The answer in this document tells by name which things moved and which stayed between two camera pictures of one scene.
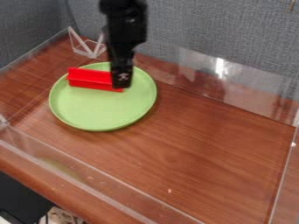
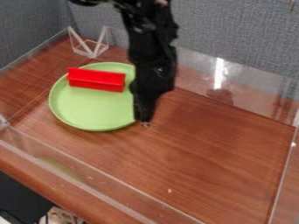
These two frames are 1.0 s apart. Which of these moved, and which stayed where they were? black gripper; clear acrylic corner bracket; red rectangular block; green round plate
Moved: black gripper
Stayed: clear acrylic corner bracket; green round plate; red rectangular block
